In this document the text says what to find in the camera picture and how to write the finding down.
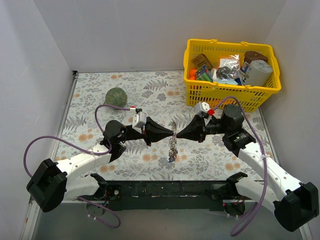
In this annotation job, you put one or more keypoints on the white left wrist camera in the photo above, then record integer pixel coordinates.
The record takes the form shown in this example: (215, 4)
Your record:
(139, 119)

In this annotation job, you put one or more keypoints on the floral patterned mat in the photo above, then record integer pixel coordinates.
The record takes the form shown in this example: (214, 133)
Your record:
(162, 95)

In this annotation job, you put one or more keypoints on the orange balls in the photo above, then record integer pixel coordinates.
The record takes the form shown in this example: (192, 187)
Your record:
(192, 74)

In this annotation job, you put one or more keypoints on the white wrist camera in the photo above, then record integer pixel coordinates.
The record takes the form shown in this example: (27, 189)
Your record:
(204, 110)
(139, 119)

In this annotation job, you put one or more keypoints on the green textured ball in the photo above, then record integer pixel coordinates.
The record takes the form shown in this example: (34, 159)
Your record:
(116, 96)

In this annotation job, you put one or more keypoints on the metal ring disc key organizer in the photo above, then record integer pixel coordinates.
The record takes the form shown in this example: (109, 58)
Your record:
(173, 151)

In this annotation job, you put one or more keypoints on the yellow plastic basket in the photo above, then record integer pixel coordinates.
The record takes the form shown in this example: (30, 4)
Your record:
(250, 97)

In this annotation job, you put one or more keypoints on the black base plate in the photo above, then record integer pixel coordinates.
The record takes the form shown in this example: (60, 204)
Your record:
(168, 195)

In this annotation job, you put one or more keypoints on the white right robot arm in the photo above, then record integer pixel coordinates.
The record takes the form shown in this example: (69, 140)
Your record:
(292, 202)

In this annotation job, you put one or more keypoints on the clear plastic bag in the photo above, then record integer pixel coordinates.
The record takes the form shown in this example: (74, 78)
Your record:
(229, 67)

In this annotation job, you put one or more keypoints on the white cylindrical container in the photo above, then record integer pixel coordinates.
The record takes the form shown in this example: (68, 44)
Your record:
(257, 73)

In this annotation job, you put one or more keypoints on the brown round object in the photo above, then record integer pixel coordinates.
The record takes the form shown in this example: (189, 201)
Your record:
(250, 56)

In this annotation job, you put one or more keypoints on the green blue small box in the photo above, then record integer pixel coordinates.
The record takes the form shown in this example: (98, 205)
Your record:
(203, 74)

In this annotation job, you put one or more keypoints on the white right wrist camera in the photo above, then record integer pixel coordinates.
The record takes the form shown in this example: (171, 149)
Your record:
(204, 110)

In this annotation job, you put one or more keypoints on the brown cardboard box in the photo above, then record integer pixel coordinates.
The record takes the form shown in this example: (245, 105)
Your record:
(202, 60)

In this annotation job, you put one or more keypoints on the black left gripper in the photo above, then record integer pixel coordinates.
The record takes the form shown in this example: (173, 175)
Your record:
(147, 131)

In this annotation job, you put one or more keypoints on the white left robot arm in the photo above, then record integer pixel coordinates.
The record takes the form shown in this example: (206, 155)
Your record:
(54, 182)

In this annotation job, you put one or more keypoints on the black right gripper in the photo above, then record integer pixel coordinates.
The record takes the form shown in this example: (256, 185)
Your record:
(202, 128)

